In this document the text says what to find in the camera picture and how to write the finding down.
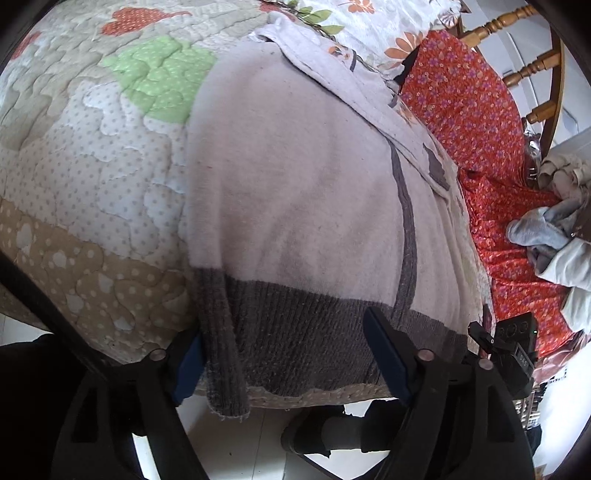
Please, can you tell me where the beige cloth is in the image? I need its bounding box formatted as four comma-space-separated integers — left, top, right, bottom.
538, 154, 591, 204

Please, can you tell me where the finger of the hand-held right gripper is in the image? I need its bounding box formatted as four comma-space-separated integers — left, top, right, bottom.
467, 322, 494, 354

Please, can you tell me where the white floral sweater grey trim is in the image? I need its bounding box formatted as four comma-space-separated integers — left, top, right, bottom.
185, 11, 485, 421

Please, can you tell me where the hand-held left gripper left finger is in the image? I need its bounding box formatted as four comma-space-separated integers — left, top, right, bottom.
53, 330, 208, 480

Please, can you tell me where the dark cloth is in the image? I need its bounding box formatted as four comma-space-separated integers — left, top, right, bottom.
392, 46, 421, 95

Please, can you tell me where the grey cloth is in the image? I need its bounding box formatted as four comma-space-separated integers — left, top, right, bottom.
507, 198, 583, 278

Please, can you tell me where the orange floral cloth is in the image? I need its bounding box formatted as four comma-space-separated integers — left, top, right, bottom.
399, 30, 587, 365

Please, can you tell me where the person's foot in black sandal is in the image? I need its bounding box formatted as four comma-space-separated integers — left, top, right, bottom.
281, 401, 398, 457

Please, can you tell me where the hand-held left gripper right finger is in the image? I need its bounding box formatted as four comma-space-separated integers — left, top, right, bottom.
363, 307, 539, 480

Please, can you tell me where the heart patterned quilt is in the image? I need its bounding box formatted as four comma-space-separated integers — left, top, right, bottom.
0, 0, 497, 407

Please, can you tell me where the white cloth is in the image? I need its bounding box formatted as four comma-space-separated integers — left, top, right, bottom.
538, 237, 591, 333

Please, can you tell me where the crinkled silver foil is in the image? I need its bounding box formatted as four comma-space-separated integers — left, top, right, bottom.
524, 129, 544, 185

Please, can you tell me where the white floral pillow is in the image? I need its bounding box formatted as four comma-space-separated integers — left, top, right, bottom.
277, 0, 462, 70

